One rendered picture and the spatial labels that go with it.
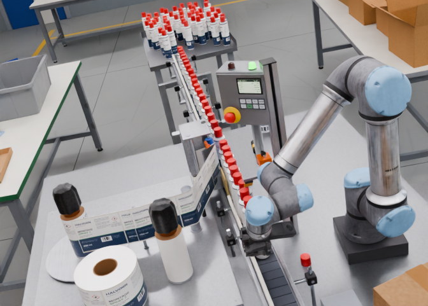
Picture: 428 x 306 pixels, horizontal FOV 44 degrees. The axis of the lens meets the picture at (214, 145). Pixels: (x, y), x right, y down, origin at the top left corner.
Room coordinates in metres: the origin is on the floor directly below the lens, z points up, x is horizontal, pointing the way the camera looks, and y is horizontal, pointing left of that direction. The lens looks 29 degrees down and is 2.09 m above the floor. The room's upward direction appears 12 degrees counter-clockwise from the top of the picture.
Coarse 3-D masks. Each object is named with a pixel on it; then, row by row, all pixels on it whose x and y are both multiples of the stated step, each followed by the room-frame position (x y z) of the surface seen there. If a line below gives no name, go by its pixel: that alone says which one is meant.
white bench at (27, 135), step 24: (48, 72) 4.02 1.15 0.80; (72, 72) 3.90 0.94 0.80; (48, 96) 3.49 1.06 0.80; (24, 120) 3.15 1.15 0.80; (48, 120) 3.07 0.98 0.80; (0, 144) 2.87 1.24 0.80; (24, 144) 2.79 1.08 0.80; (96, 144) 4.06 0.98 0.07; (24, 168) 2.50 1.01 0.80; (48, 168) 3.63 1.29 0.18; (0, 192) 2.30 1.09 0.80; (24, 216) 2.31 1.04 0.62; (24, 240) 2.30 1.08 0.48; (0, 288) 2.32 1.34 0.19
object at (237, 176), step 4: (236, 172) 1.58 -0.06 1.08; (240, 172) 1.57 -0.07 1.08; (232, 176) 1.56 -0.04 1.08; (236, 176) 1.55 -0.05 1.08; (240, 176) 1.55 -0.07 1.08; (236, 180) 1.55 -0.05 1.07; (232, 184) 1.57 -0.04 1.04; (236, 184) 1.55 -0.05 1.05; (232, 188) 1.56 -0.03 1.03; (236, 188) 1.54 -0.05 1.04; (236, 192) 1.54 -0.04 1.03; (236, 196) 1.55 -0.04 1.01; (236, 200) 1.55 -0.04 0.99; (236, 204) 1.55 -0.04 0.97; (236, 208) 1.56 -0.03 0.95; (240, 212) 1.54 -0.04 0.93; (240, 216) 1.55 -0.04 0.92; (240, 220) 1.55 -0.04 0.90
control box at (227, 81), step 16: (224, 64) 1.62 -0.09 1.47; (240, 64) 1.59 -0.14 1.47; (256, 64) 1.56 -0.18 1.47; (224, 80) 1.55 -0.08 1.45; (224, 96) 1.56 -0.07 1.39; (240, 96) 1.53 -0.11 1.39; (256, 96) 1.50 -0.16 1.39; (224, 112) 1.56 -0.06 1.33; (240, 112) 1.53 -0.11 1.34; (256, 112) 1.51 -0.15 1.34
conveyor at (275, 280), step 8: (224, 192) 1.77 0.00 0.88; (272, 256) 1.34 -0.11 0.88; (264, 264) 1.31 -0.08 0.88; (272, 264) 1.31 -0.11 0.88; (264, 272) 1.28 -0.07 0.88; (272, 272) 1.27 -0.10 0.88; (280, 272) 1.26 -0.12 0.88; (264, 280) 1.24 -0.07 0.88; (272, 280) 1.24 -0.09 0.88; (280, 280) 1.23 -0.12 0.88; (272, 288) 1.20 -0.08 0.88; (280, 288) 1.19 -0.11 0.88; (288, 288) 1.19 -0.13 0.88; (272, 296) 1.17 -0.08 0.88; (280, 296) 1.16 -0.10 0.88; (288, 296) 1.15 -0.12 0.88; (280, 304) 1.13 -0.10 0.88; (288, 304) 1.13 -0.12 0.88; (296, 304) 1.12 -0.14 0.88
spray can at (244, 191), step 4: (244, 188) 1.47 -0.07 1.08; (240, 192) 1.45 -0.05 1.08; (244, 192) 1.45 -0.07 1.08; (248, 192) 1.45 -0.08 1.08; (240, 196) 1.46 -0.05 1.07; (244, 196) 1.45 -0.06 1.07; (240, 200) 1.46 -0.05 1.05; (240, 204) 1.45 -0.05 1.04; (240, 208) 1.45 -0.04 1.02; (244, 224) 1.45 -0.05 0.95
